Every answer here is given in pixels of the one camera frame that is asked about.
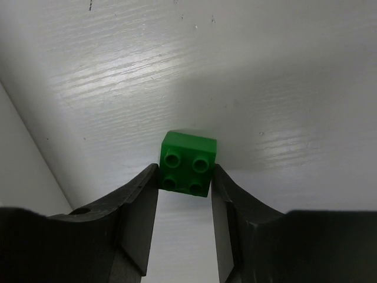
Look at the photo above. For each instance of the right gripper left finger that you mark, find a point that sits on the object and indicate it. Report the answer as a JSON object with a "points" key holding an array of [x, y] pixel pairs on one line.
{"points": [[107, 240]]}

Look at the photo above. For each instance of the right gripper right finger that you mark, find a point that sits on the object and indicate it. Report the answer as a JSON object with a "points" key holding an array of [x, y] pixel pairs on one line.
{"points": [[256, 243]]}

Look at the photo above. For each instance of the green lego block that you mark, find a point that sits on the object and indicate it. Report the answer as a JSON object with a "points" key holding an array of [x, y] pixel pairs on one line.
{"points": [[186, 163]]}

